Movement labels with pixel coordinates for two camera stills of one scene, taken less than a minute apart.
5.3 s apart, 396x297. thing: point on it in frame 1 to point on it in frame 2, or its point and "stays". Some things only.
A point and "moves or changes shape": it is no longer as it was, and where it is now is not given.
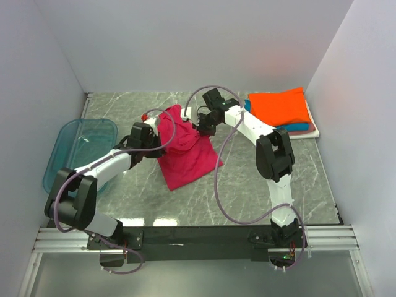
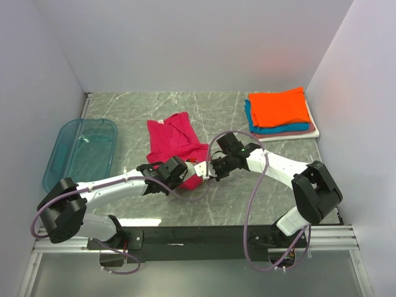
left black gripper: [157, 153] to [180, 178]
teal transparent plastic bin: [76, 142] stays
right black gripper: [198, 125] to [219, 175]
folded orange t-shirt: [279, 107] stays
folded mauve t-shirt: [311, 129] stays
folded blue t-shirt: [287, 127] stays
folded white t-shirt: [312, 134] stays
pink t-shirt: [190, 154] moves or changes shape
